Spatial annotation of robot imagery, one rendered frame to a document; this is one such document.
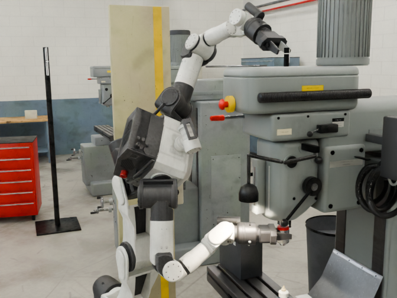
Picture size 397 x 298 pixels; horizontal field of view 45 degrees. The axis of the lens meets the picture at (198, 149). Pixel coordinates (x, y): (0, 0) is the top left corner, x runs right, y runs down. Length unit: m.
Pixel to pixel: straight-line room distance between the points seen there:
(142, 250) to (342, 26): 1.30
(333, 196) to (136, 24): 2.01
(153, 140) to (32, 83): 8.78
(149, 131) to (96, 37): 8.88
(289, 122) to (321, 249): 2.26
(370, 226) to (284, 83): 0.75
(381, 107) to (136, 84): 1.90
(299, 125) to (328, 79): 0.19
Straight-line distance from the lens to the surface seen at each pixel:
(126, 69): 3.35
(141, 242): 2.26
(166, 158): 1.86
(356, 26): 1.87
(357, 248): 2.18
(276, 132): 1.68
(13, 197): 6.24
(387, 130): 1.70
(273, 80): 1.64
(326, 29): 1.89
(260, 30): 1.89
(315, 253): 3.91
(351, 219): 2.18
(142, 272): 2.34
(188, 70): 2.07
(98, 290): 2.70
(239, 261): 2.29
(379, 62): 7.79
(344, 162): 1.86
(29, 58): 10.56
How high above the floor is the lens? 1.90
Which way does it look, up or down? 10 degrees down
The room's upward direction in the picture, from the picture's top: 1 degrees counter-clockwise
